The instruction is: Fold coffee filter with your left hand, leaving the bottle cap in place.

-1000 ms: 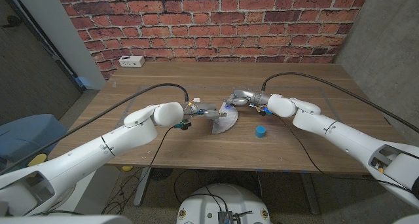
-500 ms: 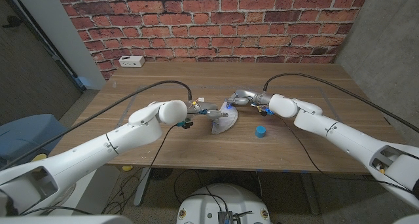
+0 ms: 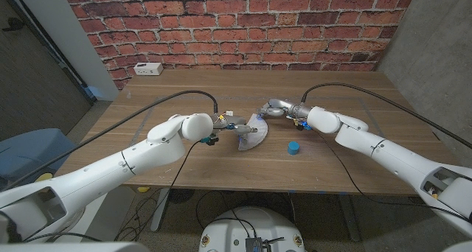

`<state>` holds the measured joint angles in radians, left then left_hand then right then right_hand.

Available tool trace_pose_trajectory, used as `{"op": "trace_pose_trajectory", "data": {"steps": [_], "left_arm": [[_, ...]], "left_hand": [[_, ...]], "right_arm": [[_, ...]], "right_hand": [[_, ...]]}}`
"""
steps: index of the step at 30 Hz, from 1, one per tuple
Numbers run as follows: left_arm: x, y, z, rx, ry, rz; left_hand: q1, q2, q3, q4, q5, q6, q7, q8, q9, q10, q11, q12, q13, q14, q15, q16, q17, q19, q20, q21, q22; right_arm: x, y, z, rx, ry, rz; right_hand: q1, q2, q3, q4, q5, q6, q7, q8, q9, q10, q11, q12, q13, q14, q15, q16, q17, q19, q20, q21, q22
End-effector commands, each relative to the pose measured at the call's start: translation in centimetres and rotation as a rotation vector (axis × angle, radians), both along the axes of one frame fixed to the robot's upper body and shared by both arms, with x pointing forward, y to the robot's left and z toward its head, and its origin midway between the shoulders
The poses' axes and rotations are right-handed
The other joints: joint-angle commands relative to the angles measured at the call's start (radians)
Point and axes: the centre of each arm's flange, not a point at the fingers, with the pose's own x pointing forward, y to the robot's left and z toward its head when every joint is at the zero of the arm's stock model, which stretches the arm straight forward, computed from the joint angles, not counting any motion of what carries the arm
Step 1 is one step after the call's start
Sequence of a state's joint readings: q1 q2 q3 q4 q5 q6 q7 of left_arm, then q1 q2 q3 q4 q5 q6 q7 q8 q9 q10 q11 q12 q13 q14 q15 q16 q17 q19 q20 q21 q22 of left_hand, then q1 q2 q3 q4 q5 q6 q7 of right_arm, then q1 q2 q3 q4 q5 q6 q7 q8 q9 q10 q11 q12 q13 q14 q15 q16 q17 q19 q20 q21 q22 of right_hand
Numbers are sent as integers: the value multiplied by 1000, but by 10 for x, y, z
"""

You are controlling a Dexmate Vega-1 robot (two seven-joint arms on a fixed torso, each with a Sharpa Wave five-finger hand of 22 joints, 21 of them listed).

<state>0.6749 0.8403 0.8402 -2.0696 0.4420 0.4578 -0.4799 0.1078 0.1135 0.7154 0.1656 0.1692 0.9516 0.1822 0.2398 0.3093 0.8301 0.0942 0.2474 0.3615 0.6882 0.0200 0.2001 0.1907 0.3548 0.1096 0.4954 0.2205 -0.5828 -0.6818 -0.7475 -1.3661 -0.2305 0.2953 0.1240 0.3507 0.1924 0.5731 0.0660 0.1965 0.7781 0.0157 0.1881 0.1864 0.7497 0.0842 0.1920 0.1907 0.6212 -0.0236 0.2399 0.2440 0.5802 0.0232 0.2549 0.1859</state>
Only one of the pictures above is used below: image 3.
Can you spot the red brick print backdrop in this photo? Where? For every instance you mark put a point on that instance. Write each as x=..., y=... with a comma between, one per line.
x=236, y=27

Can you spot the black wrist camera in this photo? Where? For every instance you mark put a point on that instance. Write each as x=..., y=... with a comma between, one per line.
x=300, y=125
x=212, y=140

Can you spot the blue upholstered chair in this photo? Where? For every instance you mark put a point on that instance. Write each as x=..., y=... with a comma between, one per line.
x=33, y=149

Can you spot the white power strip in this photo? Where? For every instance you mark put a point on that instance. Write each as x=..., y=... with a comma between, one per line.
x=148, y=69

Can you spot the blue bottle cap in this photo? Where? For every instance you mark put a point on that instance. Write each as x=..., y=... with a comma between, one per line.
x=293, y=148

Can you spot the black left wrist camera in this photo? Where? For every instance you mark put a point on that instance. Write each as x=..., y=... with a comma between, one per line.
x=212, y=140

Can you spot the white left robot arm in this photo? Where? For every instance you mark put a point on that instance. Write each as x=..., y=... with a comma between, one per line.
x=110, y=171

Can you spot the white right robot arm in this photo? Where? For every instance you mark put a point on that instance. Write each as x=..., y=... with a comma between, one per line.
x=398, y=160

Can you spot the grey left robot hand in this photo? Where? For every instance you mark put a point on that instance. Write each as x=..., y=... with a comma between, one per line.
x=236, y=125

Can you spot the grey metal table leg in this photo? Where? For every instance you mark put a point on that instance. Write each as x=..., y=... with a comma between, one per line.
x=349, y=219
x=160, y=211

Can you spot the white paper coffee filter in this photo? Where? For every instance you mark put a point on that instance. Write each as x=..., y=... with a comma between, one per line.
x=258, y=134

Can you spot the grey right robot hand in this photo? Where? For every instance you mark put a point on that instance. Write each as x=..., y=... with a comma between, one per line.
x=284, y=106

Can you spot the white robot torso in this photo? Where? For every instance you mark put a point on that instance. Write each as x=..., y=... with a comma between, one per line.
x=228, y=226

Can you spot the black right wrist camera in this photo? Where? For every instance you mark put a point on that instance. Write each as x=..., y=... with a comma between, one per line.
x=300, y=125

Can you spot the grey box on torso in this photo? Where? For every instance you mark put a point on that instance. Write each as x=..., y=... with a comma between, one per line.
x=254, y=244

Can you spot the yellow foam pad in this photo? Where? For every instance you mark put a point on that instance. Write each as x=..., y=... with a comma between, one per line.
x=44, y=177

